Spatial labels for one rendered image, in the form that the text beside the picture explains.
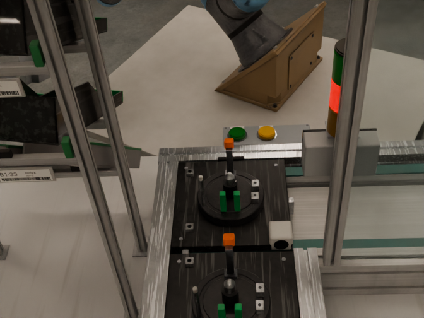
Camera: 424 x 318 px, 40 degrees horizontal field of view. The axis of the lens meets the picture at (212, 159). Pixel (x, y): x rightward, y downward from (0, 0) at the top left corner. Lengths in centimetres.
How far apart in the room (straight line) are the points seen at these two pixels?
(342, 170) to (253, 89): 71
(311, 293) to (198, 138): 60
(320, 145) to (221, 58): 93
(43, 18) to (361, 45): 41
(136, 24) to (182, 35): 183
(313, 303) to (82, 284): 49
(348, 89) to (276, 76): 72
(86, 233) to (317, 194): 53
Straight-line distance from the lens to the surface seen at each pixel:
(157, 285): 112
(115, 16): 390
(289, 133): 138
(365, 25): 78
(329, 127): 92
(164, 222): 121
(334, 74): 86
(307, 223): 125
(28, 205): 147
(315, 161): 96
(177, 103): 166
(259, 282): 107
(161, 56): 186
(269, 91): 158
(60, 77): 77
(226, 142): 120
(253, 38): 158
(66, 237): 137
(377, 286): 121
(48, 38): 74
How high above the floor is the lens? 188
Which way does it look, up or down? 44 degrees down
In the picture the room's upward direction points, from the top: 5 degrees counter-clockwise
